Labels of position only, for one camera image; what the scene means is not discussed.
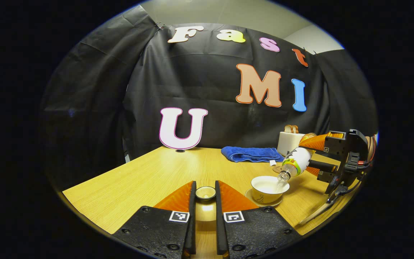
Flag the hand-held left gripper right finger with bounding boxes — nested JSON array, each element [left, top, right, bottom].
[[215, 180, 303, 259]]

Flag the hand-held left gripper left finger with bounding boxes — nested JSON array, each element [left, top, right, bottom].
[[113, 181, 197, 259]]

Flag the clear plastic water bottle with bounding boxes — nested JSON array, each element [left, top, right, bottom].
[[277, 133, 317, 182]]

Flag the white teacup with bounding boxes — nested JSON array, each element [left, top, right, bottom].
[[251, 176, 290, 204]]

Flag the white teacup lid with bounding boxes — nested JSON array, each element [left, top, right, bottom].
[[194, 186, 217, 222]]

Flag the white ceramic saucer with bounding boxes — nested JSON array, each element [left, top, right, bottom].
[[245, 188, 284, 207]]

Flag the white toaster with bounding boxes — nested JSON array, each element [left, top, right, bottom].
[[277, 131, 305, 157]]

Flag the blue folded towel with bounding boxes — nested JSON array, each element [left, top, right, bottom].
[[221, 146, 285, 163]]

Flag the black backdrop cloth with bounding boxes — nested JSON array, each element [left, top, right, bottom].
[[39, 4, 378, 191]]

